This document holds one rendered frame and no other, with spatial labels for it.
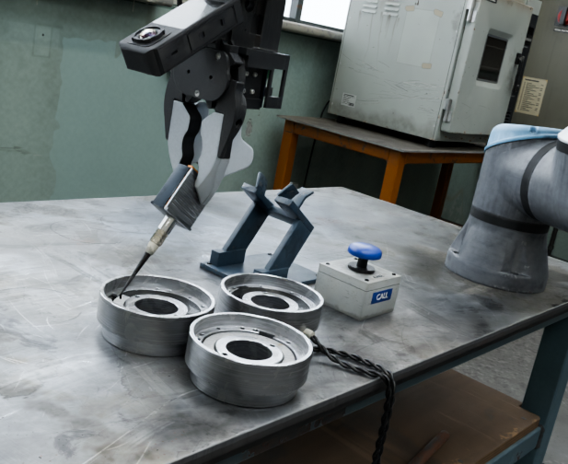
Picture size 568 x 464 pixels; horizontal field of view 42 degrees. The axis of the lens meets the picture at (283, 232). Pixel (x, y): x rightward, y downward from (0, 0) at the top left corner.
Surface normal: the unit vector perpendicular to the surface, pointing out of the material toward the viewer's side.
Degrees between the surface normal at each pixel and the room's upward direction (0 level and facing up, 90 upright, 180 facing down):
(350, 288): 90
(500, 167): 88
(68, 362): 0
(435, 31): 90
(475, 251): 72
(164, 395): 0
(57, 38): 90
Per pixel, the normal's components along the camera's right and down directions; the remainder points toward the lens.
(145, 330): 0.00, 0.25
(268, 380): 0.32, 0.30
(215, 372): -0.45, 0.14
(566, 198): -0.90, 0.14
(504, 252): -0.21, -0.11
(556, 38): -0.65, 0.07
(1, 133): 0.74, 0.30
